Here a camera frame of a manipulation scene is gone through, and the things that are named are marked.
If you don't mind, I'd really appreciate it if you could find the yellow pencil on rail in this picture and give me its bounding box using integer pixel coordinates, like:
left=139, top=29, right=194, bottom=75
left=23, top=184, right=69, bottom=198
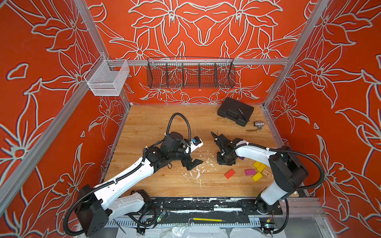
left=192, top=218, right=225, bottom=222

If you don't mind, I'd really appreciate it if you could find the printed natural wood block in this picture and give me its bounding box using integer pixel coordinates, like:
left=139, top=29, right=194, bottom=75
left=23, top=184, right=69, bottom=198
left=262, top=170, right=274, bottom=179

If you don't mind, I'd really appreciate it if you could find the red building block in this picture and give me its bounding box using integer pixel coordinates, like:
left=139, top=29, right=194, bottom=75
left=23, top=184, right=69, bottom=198
left=224, top=169, right=236, bottom=179

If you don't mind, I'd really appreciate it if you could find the yellow block middle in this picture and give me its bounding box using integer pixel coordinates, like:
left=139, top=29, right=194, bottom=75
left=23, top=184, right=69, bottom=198
left=257, top=164, right=267, bottom=173

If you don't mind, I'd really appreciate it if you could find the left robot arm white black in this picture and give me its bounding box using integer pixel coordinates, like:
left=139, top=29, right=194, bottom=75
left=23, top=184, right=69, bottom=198
left=63, top=113, right=203, bottom=237

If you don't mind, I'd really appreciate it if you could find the black wire wall basket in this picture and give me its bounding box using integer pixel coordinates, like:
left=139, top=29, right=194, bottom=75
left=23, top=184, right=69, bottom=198
left=146, top=57, right=237, bottom=89

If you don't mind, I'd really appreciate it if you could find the yellow block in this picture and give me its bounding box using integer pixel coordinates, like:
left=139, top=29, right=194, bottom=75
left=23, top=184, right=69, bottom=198
left=257, top=164, right=267, bottom=173
left=253, top=161, right=262, bottom=169
left=252, top=172, right=263, bottom=181

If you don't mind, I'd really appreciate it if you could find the white mesh wall basket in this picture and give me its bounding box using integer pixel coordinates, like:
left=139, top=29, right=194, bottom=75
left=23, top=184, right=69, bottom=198
left=84, top=55, right=130, bottom=96

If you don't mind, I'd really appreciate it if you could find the yellow block upper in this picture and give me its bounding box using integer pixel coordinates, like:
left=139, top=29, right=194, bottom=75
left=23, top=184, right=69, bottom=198
left=253, top=161, right=262, bottom=169

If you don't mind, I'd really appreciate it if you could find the magenta block lower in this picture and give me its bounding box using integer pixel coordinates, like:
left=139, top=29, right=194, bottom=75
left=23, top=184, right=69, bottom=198
left=245, top=169, right=257, bottom=176

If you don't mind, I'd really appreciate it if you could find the black plastic tool case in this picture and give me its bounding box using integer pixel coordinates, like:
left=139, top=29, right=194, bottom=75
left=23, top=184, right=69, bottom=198
left=217, top=98, right=254, bottom=127

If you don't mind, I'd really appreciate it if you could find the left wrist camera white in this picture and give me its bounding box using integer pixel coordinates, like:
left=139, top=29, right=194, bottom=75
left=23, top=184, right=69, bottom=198
left=188, top=136, right=203, bottom=153

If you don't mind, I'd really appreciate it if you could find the yellow block front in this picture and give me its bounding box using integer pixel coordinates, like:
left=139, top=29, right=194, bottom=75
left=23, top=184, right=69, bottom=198
left=252, top=172, right=263, bottom=181

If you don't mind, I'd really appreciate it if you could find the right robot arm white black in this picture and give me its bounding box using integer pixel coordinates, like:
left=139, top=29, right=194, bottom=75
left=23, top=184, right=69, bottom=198
left=211, top=132, right=325, bottom=215

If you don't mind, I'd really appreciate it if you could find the small silver metal fitting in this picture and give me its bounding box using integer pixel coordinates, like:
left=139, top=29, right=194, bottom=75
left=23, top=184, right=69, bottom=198
left=253, top=121, right=265, bottom=131

